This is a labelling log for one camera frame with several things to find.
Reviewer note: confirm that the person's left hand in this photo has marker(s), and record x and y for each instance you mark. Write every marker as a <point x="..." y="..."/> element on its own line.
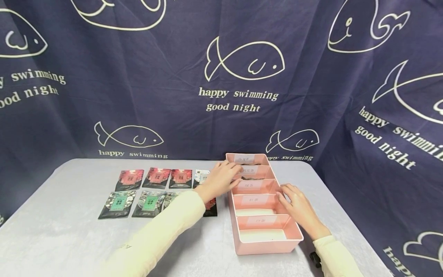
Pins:
<point x="216" y="182"/>

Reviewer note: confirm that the person's right forearm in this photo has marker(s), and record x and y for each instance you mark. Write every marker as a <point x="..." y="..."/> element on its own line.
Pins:
<point x="337" y="259"/>

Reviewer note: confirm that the person's right hand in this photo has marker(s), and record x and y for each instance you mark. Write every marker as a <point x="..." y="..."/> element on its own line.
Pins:
<point x="304" y="213"/>

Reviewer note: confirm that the red label black packet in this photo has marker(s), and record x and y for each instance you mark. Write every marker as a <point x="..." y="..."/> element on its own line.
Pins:
<point x="211" y="208"/>
<point x="156" y="177"/>
<point x="129" y="180"/>
<point x="180" y="178"/>

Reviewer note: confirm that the person's left forearm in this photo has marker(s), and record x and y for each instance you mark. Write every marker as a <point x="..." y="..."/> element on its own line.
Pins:
<point x="162" y="234"/>

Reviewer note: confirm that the black wrist band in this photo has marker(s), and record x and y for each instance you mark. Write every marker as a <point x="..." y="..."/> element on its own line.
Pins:
<point x="315" y="261"/>

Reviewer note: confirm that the green label black packet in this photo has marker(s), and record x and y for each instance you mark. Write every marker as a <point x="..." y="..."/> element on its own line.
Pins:
<point x="117" y="204"/>
<point x="149" y="203"/>
<point x="170" y="199"/>

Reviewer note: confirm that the person's left fingers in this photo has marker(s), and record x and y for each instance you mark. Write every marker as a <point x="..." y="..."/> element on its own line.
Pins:
<point x="228" y="169"/>

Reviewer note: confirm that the white label black packet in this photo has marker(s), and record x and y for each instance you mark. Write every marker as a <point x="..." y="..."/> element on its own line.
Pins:
<point x="201" y="177"/>

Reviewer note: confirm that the person's right fingers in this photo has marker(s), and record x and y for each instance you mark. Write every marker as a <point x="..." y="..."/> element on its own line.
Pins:
<point x="285" y="192"/>

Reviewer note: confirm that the pink divided storage box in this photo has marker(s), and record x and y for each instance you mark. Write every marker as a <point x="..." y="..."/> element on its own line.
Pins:
<point x="263" y="244"/>

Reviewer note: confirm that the dark packet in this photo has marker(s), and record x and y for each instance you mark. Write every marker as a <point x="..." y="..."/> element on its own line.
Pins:
<point x="254" y="178"/>

